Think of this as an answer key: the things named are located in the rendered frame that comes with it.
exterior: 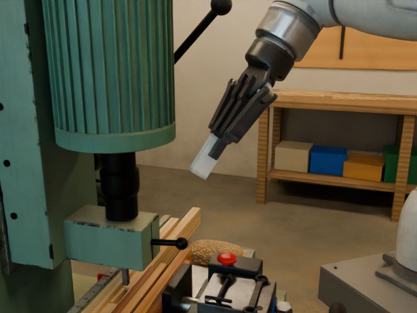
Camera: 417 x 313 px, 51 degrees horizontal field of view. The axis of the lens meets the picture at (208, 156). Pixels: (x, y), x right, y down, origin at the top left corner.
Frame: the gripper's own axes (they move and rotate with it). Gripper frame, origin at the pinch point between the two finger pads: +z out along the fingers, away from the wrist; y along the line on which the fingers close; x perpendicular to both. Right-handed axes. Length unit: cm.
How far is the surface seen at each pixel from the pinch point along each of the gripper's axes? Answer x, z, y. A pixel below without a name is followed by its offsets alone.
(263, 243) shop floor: -156, 31, 166
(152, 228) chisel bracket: 2.0, 14.2, -0.8
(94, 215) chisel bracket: 9.4, 17.8, 4.6
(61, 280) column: 3.2, 36.2, 18.7
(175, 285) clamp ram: -2.3, 18.6, -8.5
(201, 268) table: -17.1, 19.8, 9.6
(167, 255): -11.1, 21.3, 13.3
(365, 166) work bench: -214, -54, 185
